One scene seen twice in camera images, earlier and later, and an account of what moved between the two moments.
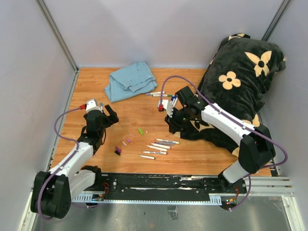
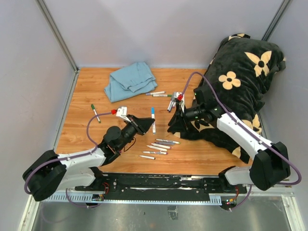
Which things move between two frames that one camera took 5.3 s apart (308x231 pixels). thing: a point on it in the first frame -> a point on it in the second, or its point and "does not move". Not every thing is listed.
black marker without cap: (147, 157) does not move
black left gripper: (112, 119) -> (144, 124)
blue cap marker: (172, 97) -> (169, 105)
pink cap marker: (162, 146) does not move
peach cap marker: (155, 148) does not move
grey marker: (165, 143) does not move
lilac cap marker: (155, 93) does not move
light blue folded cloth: (136, 79) does not move
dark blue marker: (176, 98) -> (169, 110)
